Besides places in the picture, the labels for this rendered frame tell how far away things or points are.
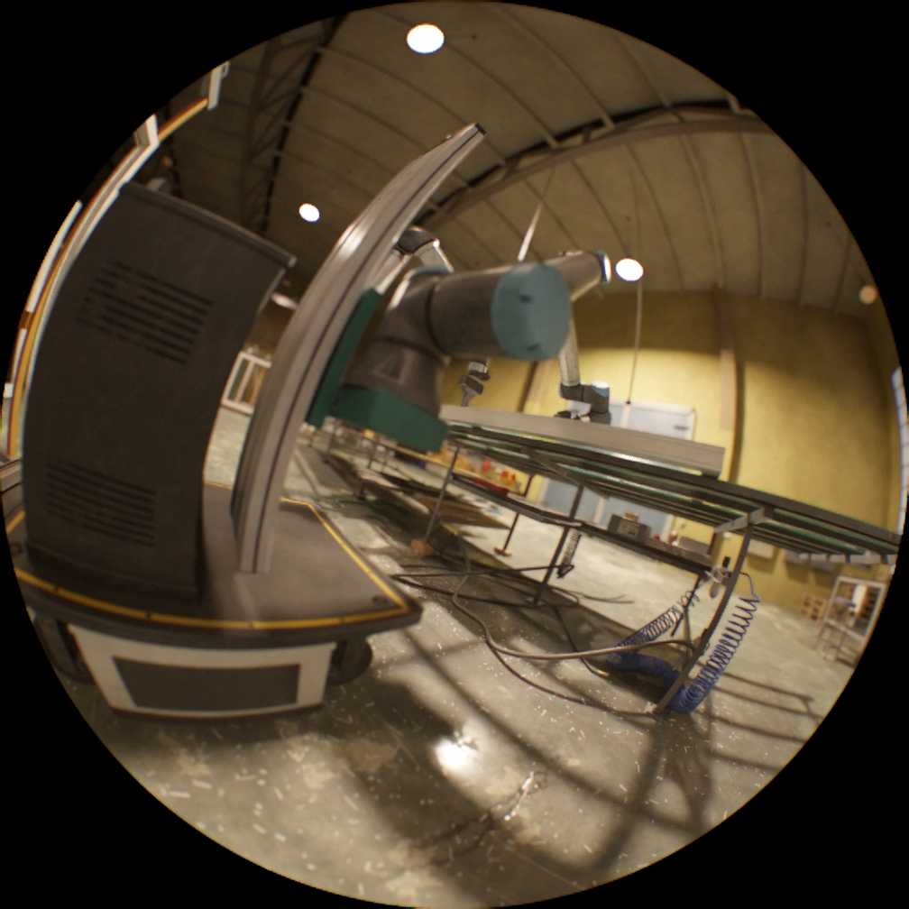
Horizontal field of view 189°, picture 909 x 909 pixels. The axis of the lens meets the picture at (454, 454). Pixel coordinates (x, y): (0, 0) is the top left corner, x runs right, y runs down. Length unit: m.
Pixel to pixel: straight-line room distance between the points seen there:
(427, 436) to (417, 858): 0.80
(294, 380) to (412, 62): 8.44
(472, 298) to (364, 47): 8.92
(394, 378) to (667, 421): 7.74
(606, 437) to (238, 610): 0.99
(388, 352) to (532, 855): 1.01
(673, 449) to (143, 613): 1.15
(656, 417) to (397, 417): 7.78
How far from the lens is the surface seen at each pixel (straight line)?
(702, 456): 0.86
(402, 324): 0.48
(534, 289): 0.37
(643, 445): 0.88
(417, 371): 0.44
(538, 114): 8.05
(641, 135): 5.85
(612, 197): 8.72
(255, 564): 0.60
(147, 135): 1.74
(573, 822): 0.84
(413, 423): 0.43
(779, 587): 8.10
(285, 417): 0.51
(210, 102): 2.09
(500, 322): 0.37
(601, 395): 1.23
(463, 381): 1.34
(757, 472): 7.91
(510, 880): 0.74
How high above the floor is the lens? 0.65
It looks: 2 degrees up
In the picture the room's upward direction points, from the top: 20 degrees clockwise
